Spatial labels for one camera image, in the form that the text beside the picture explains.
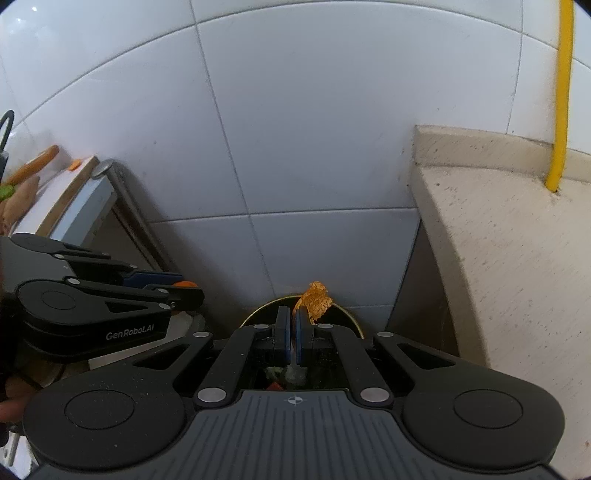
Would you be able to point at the black trash bin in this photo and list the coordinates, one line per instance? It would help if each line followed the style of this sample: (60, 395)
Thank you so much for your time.
(346, 318)

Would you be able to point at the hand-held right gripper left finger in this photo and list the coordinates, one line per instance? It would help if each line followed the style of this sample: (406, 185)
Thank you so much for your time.
(285, 341)

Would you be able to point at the grey metal rack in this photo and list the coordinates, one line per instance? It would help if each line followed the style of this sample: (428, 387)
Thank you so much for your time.
(87, 212)

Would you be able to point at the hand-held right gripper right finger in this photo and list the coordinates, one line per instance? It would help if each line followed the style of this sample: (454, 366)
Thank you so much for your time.
(303, 344)

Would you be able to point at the person's left hand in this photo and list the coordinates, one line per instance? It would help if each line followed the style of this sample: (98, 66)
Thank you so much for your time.
(11, 410)

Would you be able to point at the yellow pipe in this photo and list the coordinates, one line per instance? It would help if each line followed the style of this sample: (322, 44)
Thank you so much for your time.
(564, 92)

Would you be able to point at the sweet potato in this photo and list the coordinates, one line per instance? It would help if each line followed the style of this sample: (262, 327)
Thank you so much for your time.
(23, 203)

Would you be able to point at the white chopping board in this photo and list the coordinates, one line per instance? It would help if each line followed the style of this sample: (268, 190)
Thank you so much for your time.
(60, 194)

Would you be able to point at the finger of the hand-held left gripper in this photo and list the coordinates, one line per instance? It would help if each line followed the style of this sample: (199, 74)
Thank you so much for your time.
(184, 297)
(157, 278)

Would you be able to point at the carrot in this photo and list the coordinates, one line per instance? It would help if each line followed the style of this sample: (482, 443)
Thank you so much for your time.
(37, 164)

